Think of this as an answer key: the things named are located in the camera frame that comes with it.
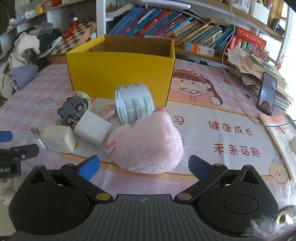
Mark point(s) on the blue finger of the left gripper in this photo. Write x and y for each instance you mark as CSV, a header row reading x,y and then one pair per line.
x,y
6,136

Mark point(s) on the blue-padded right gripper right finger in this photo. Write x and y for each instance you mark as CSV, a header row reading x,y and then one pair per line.
x,y
207,175

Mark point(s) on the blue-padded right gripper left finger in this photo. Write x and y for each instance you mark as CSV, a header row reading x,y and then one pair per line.
x,y
78,176

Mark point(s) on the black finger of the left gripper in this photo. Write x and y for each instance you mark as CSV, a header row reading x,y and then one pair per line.
x,y
21,152

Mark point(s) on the white power adapter cube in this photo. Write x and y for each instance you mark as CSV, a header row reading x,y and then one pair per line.
x,y
92,128

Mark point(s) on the grey toy car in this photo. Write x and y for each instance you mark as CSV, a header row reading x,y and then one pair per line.
x,y
73,109

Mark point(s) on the pink plush toy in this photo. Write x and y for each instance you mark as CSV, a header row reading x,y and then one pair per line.
x,y
153,145

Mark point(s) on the pink eraser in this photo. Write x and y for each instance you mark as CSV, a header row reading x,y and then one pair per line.
x,y
108,112

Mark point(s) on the clear packing tape roll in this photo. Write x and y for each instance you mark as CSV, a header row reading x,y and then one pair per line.
x,y
132,102

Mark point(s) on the white plug charger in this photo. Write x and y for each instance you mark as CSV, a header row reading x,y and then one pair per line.
x,y
37,137

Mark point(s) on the pink cartoon table mat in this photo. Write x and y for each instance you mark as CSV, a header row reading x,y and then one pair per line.
x,y
215,135

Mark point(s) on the orange workbook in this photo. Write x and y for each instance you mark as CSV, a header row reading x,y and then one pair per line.
x,y
283,137

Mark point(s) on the pile of clothes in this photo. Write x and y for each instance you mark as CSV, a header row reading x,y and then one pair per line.
x,y
23,57

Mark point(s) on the black smartphone standing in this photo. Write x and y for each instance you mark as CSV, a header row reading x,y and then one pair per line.
x,y
267,94

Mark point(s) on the yellow cardboard box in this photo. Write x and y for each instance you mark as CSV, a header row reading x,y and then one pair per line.
x,y
99,66

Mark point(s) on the pile of papers and books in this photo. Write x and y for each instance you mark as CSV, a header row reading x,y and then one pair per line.
x,y
252,69

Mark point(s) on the orange white small box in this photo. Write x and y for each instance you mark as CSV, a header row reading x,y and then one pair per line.
x,y
198,49

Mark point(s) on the wooden chessboard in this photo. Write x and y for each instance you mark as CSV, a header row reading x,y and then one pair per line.
x,y
81,34

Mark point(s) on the white shelf unit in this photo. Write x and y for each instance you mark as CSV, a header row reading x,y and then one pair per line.
x,y
66,16

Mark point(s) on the red dictionary book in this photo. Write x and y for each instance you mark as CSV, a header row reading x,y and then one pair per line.
x,y
250,37

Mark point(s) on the row of leaning books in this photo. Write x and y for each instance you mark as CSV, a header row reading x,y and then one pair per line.
x,y
179,26

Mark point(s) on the white storage bin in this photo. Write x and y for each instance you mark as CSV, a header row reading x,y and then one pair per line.
x,y
259,12

